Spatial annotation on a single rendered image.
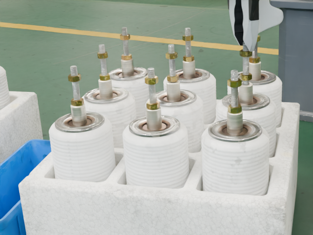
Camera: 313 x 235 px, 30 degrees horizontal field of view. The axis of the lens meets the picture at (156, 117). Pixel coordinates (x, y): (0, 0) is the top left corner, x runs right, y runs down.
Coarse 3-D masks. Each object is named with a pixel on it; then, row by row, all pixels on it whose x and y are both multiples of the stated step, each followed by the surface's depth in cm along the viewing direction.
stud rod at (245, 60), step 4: (244, 44) 89; (244, 48) 89; (244, 60) 90; (248, 60) 90; (244, 64) 90; (248, 64) 90; (244, 68) 90; (248, 68) 90; (244, 72) 91; (248, 72) 91; (244, 84) 92; (248, 84) 91
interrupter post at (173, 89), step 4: (168, 84) 94; (172, 84) 94; (176, 84) 94; (168, 88) 95; (172, 88) 94; (176, 88) 94; (168, 92) 95; (172, 92) 94; (176, 92) 95; (168, 96) 95; (172, 96) 95; (176, 96) 95; (168, 100) 96; (172, 100) 95; (176, 100) 95
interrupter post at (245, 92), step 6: (252, 84) 92; (240, 90) 92; (246, 90) 91; (252, 90) 92; (240, 96) 92; (246, 96) 91; (252, 96) 92; (240, 102) 92; (246, 102) 92; (252, 102) 92
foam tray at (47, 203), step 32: (288, 128) 100; (192, 160) 92; (288, 160) 89; (32, 192) 86; (64, 192) 85; (96, 192) 83; (128, 192) 83; (160, 192) 82; (192, 192) 81; (288, 192) 82; (32, 224) 89; (64, 224) 87; (96, 224) 86; (128, 224) 84; (160, 224) 82; (192, 224) 81; (224, 224) 80; (256, 224) 78; (288, 224) 87
